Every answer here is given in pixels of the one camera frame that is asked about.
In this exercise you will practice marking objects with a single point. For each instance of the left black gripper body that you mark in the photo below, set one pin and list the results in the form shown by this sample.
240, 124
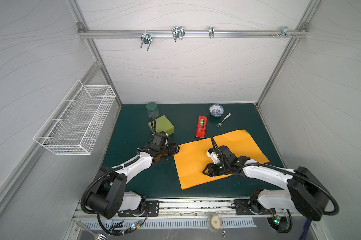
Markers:
164, 150

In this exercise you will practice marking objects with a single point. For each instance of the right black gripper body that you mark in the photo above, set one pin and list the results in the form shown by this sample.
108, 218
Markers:
215, 169

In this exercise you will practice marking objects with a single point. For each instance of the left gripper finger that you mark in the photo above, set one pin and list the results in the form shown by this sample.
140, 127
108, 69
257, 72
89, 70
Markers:
164, 159
173, 147

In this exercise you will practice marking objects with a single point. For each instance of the orange wrapping paper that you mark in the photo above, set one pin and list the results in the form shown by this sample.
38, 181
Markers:
192, 158

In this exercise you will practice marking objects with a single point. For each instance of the green gift box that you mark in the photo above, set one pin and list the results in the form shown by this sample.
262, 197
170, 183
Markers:
162, 124

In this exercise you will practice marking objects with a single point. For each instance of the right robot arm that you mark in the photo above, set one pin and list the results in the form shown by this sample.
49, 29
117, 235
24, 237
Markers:
299, 190

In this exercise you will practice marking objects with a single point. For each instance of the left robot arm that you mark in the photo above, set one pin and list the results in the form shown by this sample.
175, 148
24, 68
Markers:
107, 196

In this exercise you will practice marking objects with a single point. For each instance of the green table mat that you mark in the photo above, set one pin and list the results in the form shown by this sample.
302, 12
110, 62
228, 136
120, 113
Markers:
161, 180

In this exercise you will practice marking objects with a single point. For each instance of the red tape dispenser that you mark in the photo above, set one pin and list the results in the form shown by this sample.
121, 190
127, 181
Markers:
201, 127

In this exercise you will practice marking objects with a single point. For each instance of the green lid glass jar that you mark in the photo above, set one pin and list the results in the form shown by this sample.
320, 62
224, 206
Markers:
152, 110

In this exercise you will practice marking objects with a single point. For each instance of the silver fork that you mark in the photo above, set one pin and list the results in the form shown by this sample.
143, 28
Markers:
225, 118

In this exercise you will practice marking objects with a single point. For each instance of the round white puck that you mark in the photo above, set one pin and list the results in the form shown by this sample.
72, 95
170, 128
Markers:
214, 223

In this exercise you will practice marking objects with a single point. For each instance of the blue white ceramic bowl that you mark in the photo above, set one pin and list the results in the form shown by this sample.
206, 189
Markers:
216, 110

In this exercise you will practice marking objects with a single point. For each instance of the left metal clamp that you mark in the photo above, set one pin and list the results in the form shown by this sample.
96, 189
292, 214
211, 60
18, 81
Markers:
146, 39

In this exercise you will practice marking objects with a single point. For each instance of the metal clamp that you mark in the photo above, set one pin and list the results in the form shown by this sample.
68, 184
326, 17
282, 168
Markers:
178, 33
146, 39

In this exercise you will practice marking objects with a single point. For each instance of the middle metal clamp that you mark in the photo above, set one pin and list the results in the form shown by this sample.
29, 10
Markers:
178, 33

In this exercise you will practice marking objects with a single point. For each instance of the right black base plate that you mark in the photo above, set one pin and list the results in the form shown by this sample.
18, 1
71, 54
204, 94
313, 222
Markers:
242, 207

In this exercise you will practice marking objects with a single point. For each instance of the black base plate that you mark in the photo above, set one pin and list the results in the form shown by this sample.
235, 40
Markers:
145, 208
242, 207

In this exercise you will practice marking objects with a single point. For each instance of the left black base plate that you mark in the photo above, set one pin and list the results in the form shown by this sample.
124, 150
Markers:
145, 208

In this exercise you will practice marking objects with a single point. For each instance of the white wire basket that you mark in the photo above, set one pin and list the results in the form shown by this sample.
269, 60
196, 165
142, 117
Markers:
74, 126

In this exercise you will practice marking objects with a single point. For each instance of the blue handled tool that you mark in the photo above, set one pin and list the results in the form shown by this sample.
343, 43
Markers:
306, 228

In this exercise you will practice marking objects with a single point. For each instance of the aluminium cross rail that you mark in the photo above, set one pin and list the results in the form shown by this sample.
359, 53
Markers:
189, 34

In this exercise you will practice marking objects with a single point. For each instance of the right metal bracket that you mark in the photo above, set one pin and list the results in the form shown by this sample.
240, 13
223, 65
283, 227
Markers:
284, 33

